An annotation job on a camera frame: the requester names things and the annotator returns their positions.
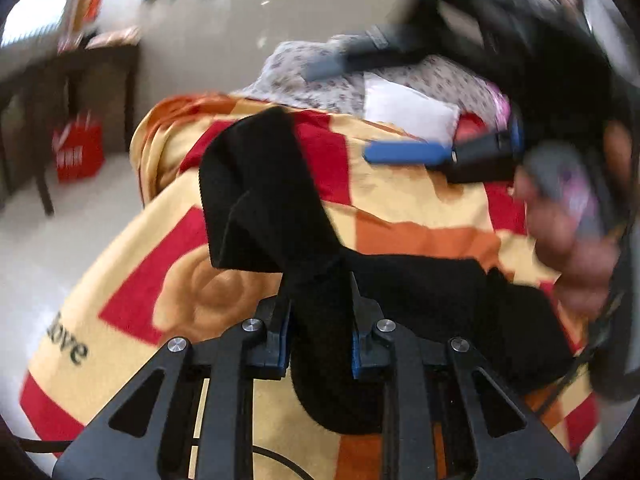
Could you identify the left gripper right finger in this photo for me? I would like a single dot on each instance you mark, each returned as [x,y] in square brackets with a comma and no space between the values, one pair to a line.
[370,355]

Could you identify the black pants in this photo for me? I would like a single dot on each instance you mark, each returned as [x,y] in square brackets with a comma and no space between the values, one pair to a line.
[263,214]

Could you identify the pink patterned quilt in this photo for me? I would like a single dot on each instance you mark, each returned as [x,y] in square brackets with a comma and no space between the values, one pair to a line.
[502,106]

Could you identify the dark wooden table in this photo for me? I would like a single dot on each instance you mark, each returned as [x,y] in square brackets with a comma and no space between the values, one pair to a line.
[68,70]

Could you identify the window with grille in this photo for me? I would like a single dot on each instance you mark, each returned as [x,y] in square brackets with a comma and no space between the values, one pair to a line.
[30,18]

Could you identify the red heart cushion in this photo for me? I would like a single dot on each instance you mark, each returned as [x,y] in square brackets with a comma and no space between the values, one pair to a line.
[470,126]

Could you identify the red wall decoration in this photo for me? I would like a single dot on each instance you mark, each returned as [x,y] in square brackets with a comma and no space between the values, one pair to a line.
[92,11]

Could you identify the white pillow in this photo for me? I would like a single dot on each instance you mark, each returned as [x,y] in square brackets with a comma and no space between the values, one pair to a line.
[420,116]

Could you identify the red shopping bag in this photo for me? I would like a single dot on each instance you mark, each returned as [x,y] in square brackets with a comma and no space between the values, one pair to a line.
[78,149]

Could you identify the red yellow orange blanket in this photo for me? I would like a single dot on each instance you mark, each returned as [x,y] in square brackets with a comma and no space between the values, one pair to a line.
[156,281]

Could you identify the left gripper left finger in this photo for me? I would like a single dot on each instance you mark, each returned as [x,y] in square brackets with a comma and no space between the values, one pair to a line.
[268,353]

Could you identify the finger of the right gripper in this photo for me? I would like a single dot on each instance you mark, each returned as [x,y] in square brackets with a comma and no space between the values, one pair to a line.
[327,67]
[406,153]

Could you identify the right hand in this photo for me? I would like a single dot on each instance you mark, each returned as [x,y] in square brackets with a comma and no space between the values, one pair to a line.
[585,266]

